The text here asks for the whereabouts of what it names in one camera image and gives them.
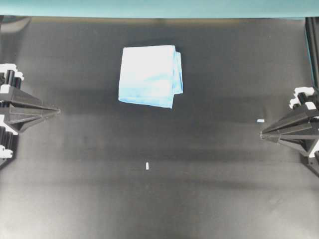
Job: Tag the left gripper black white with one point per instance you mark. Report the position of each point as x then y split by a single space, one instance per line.
15 120

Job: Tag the light blue cloth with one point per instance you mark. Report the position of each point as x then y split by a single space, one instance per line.
150 75

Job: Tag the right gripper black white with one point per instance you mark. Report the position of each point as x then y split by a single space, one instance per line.
295 130

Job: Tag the black aluminium frame post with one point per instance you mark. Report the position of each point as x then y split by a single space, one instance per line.
312 36

